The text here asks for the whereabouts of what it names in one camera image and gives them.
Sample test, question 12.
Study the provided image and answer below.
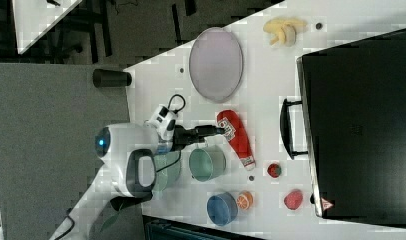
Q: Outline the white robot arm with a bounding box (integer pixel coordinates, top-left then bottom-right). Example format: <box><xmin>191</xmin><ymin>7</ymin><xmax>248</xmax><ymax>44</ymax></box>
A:
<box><xmin>49</xmin><ymin>120</ymin><xmax>225</xmax><ymax>240</ymax></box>

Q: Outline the black cylinder table post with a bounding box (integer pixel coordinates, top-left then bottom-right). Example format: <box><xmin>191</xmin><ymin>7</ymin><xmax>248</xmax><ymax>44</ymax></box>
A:
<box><xmin>93</xmin><ymin>69</ymin><xmax>132</xmax><ymax>88</ymax></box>

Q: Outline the red raspberry toy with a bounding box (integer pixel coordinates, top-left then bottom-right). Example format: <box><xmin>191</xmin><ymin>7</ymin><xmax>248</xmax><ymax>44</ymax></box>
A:
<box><xmin>284</xmin><ymin>189</ymin><xmax>303</xmax><ymax>210</ymax></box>

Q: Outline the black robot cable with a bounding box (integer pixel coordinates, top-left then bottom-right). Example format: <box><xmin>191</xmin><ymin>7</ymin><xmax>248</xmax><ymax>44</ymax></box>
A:
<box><xmin>166</xmin><ymin>93</ymin><xmax>187</xmax><ymax>115</ymax></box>

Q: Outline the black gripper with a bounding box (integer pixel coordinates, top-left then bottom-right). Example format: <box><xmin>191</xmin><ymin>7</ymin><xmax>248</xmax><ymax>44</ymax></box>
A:
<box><xmin>172</xmin><ymin>125</ymin><xmax>225</xmax><ymax>151</ymax></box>

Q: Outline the green perforated strainer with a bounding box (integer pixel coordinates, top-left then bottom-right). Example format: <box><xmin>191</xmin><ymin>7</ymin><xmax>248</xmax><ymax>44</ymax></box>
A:
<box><xmin>153</xmin><ymin>151</ymin><xmax>182</xmax><ymax>192</ymax></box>

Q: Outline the green cup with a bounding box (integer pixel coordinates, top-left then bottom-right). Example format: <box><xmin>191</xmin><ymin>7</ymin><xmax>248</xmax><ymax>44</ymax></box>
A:
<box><xmin>189</xmin><ymin>146</ymin><xmax>226</xmax><ymax>182</ymax></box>

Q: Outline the black toaster oven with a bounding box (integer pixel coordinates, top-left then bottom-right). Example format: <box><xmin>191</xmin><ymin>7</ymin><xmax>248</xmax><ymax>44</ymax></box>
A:
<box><xmin>296</xmin><ymin>28</ymin><xmax>406</xmax><ymax>228</ymax></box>

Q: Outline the plush banana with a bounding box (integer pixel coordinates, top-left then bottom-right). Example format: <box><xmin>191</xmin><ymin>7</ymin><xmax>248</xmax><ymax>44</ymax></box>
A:
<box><xmin>263</xmin><ymin>18</ymin><xmax>307</xmax><ymax>47</ymax></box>

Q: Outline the orange slice toy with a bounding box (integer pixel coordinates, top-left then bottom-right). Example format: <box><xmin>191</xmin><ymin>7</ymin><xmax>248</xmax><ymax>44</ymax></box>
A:
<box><xmin>236</xmin><ymin>191</ymin><xmax>254</xmax><ymax>210</ymax></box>

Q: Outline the red plush ketchup bottle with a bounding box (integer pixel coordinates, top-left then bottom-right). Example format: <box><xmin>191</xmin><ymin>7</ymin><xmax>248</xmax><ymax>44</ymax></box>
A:
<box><xmin>217</xmin><ymin>110</ymin><xmax>256</xmax><ymax>171</ymax></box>

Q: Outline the lilac round plate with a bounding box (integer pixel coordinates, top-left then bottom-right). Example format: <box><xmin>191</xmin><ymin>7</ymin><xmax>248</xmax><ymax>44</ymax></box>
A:
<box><xmin>189</xmin><ymin>27</ymin><xmax>243</xmax><ymax>103</ymax></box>

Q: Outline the strawberry toy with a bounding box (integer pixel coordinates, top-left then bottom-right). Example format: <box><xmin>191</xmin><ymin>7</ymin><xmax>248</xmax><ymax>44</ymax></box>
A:
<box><xmin>267</xmin><ymin>163</ymin><xmax>282</xmax><ymax>178</ymax></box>

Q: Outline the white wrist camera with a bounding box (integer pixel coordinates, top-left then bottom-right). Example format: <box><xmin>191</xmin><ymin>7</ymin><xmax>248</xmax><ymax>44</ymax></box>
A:
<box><xmin>144</xmin><ymin>106</ymin><xmax>178</xmax><ymax>141</ymax></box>

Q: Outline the blue bowl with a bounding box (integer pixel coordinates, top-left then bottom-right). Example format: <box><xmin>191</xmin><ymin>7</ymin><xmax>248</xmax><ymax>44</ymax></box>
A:
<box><xmin>206</xmin><ymin>192</ymin><xmax>238</xmax><ymax>226</ymax></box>

